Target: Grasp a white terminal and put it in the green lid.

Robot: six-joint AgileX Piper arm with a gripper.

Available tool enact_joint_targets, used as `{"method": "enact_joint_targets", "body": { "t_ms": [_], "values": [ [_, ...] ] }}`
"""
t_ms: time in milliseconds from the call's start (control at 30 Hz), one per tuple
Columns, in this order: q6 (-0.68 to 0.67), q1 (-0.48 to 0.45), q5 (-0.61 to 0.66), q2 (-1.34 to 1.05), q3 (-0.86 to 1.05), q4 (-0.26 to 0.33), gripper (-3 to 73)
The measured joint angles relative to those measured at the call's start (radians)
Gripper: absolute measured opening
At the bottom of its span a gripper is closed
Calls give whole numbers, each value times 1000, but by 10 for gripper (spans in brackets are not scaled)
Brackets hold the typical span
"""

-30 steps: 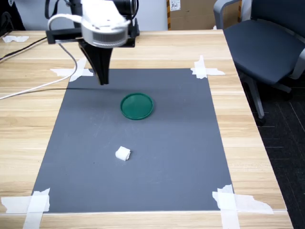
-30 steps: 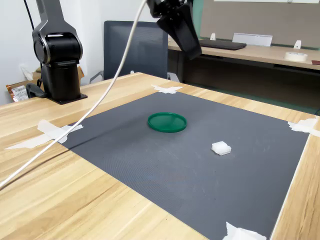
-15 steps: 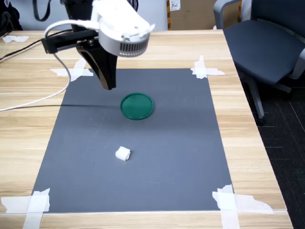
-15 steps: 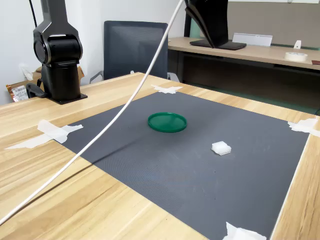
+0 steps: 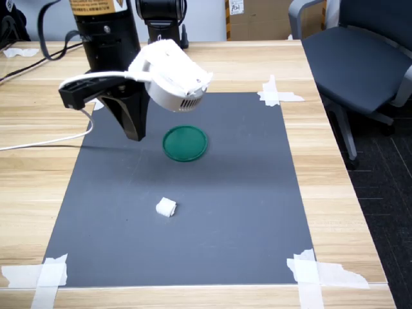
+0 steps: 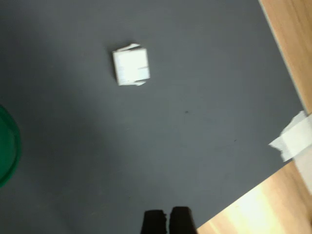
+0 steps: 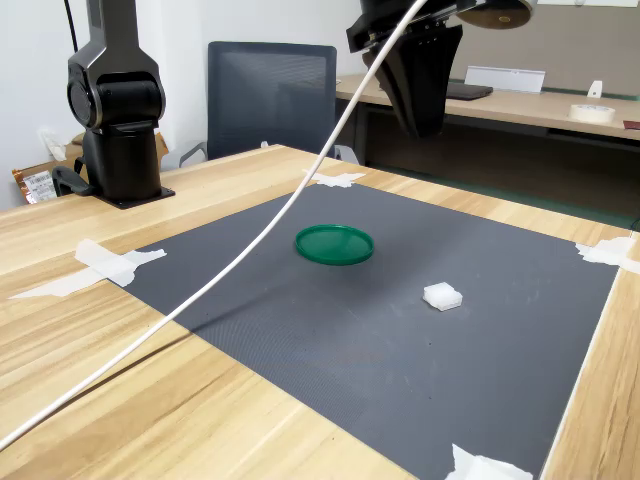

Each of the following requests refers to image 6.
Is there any small white plastic terminal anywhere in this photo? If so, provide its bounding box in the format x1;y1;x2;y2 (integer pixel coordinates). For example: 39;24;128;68
112;43;151;87

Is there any round green lid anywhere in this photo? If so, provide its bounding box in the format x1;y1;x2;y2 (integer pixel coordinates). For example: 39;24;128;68
0;104;22;189

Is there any dark grey mat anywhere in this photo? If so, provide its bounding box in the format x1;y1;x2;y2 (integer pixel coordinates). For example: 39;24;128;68
0;0;307;234

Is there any white masking tape piece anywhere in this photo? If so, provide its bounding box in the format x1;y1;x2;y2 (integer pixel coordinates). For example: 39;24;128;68
268;110;312;163

